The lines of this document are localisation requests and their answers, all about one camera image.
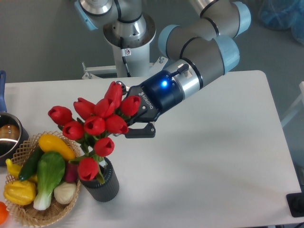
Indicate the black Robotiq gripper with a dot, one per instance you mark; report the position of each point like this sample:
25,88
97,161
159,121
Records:
158,94

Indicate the red tulip bouquet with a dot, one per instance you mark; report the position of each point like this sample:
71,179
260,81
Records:
92,128

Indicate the dark grey ribbed vase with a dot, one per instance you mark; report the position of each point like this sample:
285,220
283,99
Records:
107,191

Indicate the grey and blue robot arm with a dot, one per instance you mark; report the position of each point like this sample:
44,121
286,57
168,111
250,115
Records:
192,57

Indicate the red radish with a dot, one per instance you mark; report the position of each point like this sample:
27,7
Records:
71,173

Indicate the yellow squash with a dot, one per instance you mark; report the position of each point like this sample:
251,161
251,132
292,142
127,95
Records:
52,143

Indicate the green bok choy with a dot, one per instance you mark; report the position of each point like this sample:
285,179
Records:
50,171

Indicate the white garlic bulb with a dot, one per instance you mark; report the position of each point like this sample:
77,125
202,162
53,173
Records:
64,193

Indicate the woven wicker basket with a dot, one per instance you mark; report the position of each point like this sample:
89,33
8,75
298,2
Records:
27,215

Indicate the green cucumber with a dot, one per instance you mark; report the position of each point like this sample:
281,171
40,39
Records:
29,168

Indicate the small yellow gourd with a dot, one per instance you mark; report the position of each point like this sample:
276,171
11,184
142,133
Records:
14,169

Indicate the yellow bell pepper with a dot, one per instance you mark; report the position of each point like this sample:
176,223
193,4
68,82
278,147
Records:
20,192

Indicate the orange fruit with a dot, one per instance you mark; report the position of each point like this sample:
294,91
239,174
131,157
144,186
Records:
3,212

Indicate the blue plastic bag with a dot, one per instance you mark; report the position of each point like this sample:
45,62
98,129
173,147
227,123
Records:
284,15

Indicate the black device at table edge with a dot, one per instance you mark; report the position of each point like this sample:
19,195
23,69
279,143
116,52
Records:
296,204

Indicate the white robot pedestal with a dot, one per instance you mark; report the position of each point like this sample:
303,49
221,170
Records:
131,49

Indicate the steel pot with blue handle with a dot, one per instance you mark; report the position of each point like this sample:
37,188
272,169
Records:
12,132

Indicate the white frame at right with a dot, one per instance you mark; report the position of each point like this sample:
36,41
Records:
294,108

